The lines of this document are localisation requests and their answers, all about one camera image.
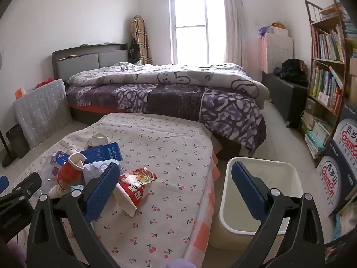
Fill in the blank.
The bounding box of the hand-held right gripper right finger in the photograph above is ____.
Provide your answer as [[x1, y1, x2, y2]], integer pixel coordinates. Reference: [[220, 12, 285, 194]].
[[231, 162, 325, 268]]

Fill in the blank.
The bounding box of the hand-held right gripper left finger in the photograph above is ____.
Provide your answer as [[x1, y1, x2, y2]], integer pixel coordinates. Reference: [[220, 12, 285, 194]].
[[26, 162, 122, 268]]

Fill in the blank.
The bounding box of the white plastic bin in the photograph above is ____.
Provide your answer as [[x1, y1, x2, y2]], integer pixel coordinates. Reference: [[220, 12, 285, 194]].
[[209, 156, 304, 250]]

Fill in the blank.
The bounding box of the red snack packet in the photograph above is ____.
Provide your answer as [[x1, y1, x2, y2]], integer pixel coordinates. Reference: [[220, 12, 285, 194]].
[[118, 167, 158, 207]]

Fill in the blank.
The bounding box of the red paper cup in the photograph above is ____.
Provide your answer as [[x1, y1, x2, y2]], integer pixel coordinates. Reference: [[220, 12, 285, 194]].
[[56, 152, 85, 191]]

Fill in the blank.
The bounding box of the blue carton with white print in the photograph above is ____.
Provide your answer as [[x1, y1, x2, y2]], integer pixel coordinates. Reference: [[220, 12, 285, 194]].
[[79, 142, 123, 166]]

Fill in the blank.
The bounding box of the person's left hand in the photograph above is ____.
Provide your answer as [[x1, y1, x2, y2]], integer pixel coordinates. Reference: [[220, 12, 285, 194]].
[[7, 241, 27, 268]]

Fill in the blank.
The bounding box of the person's right hand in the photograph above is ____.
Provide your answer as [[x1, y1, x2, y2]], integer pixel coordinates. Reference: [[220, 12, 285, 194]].
[[170, 259, 193, 268]]

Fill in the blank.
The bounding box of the clear plastic wrapper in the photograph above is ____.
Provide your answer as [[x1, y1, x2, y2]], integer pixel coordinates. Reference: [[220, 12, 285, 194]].
[[39, 156, 62, 197]]

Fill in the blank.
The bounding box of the crumpled white paper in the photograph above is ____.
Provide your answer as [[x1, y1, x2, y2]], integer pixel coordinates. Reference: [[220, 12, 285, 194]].
[[83, 159, 123, 183]]

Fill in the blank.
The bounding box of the white paper wrapper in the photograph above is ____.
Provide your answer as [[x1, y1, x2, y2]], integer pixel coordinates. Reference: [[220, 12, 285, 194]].
[[113, 183, 140, 217]]

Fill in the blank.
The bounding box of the small white bottle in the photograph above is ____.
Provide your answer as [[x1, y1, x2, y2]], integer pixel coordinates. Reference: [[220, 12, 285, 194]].
[[49, 185, 68, 199]]

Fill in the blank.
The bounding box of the small blue white carton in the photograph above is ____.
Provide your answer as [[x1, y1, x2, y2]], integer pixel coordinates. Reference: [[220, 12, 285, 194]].
[[50, 151, 71, 171]]

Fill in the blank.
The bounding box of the orange checked cloth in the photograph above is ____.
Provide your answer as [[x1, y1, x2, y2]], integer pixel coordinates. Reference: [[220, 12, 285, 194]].
[[181, 148, 224, 263]]

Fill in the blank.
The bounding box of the black box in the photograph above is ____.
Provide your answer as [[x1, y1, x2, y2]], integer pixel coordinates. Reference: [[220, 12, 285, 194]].
[[6, 123, 30, 159]]

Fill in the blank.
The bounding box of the crumpled white wrapper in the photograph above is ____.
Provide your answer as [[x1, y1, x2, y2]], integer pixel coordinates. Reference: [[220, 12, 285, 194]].
[[87, 133, 110, 149]]

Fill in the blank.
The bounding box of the crumpled white tissue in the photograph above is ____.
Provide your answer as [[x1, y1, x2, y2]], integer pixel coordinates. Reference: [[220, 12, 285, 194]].
[[59, 140, 79, 155]]

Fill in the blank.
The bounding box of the cherry print tablecloth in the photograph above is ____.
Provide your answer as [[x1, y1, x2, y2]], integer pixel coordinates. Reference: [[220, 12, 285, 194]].
[[17, 113, 221, 268]]

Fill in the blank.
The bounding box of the grey quilted cushion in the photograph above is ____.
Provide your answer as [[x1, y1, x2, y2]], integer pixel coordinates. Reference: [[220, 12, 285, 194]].
[[12, 79, 73, 149]]

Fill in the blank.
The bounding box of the printed cardboard case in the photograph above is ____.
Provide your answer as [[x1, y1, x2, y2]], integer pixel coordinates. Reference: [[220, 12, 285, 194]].
[[331, 100, 357, 174], [316, 140, 357, 217]]

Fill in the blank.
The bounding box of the black storage bench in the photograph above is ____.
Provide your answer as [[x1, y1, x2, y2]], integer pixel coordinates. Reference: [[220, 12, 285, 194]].
[[262, 71, 309, 129]]

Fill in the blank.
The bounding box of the light blue plastic bag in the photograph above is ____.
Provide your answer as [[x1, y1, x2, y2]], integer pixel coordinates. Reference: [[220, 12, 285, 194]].
[[333, 203, 357, 240]]

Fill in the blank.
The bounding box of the red cloth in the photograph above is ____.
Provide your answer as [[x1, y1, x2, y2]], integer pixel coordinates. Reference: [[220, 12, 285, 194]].
[[36, 77, 54, 89]]

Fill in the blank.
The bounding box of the purple patterned bedsheet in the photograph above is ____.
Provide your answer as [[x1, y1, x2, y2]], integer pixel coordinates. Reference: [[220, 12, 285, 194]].
[[65, 85, 267, 152]]

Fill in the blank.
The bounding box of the row of upright books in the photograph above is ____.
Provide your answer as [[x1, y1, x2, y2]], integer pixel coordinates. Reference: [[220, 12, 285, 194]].
[[311, 25, 345, 62], [309, 65, 345, 110]]

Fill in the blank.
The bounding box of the black clothing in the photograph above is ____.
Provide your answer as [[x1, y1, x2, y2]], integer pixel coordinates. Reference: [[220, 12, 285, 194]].
[[273, 58, 309, 86]]

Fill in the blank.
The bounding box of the bed with grey headboard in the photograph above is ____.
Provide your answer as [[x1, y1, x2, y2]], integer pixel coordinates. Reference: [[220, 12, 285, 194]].
[[52, 43, 268, 162]]

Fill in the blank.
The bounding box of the grey white printed duvet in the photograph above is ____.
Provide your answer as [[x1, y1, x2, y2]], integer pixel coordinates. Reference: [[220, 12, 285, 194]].
[[66, 61, 270, 110]]

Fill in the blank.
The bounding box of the pink fabric cabinet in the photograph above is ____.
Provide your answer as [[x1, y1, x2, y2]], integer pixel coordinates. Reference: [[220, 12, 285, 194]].
[[258, 31, 295, 75]]

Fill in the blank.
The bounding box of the black bag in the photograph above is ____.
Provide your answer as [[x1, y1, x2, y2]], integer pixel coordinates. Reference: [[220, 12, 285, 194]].
[[128, 39, 142, 62]]

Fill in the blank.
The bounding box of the wooden bookshelf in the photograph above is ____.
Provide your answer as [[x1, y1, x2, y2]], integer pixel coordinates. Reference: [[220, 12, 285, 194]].
[[298, 0, 352, 168]]

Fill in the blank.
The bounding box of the beige plaid cloth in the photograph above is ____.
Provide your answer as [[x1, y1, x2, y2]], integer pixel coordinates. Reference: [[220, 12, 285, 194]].
[[131, 15, 153, 65]]

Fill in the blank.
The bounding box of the pale pink curtain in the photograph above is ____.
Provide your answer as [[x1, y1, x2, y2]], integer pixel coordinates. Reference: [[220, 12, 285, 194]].
[[220, 0, 248, 71]]

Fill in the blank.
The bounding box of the window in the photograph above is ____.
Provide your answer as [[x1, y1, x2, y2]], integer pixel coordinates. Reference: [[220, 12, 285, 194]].
[[168, 0, 227, 65]]

